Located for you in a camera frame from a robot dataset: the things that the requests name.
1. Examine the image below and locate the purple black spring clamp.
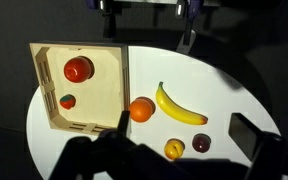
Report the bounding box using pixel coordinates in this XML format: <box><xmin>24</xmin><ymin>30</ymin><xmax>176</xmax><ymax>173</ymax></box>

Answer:
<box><xmin>174</xmin><ymin>0</ymin><xmax>206</xmax><ymax>55</ymax></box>

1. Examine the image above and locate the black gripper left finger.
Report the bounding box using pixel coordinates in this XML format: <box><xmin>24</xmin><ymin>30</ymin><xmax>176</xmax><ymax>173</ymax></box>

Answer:
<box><xmin>116</xmin><ymin>110</ymin><xmax>132</xmax><ymax>137</ymax></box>

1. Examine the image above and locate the orange fruit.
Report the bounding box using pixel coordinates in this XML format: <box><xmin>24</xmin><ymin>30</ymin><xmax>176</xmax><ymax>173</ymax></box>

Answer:
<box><xmin>128</xmin><ymin>96</ymin><xmax>157</xmax><ymax>124</ymax></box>

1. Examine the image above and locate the red apple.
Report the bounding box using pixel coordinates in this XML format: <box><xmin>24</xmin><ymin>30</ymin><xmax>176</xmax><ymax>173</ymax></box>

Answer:
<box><xmin>63</xmin><ymin>55</ymin><xmax>95</xmax><ymax>84</ymax></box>

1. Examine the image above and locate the small red strawberry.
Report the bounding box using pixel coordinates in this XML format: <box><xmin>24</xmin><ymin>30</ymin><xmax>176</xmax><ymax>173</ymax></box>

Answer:
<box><xmin>59</xmin><ymin>93</ymin><xmax>77</xmax><ymax>111</ymax></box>

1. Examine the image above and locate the light wooden slatted box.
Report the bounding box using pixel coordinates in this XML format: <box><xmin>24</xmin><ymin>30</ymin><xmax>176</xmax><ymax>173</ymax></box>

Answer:
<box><xmin>28</xmin><ymin>41</ymin><xmax>132</xmax><ymax>136</ymax></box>

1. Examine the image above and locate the yellow orange peach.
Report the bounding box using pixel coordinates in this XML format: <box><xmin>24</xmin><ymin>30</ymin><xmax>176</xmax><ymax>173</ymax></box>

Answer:
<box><xmin>163</xmin><ymin>138</ymin><xmax>186</xmax><ymax>161</ymax></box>

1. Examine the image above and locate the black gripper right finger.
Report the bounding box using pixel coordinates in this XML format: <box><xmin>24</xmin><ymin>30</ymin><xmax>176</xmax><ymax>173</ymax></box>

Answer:
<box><xmin>228</xmin><ymin>112</ymin><xmax>287</xmax><ymax>180</ymax></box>

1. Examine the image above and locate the yellow banana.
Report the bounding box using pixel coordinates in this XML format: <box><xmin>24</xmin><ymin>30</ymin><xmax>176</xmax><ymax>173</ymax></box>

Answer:
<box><xmin>155</xmin><ymin>81</ymin><xmax>209</xmax><ymax>126</ymax></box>

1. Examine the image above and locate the dark purple plum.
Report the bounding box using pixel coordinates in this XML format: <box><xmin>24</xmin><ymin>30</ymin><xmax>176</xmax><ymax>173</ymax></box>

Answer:
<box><xmin>191</xmin><ymin>133</ymin><xmax>212</xmax><ymax>154</ymax></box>

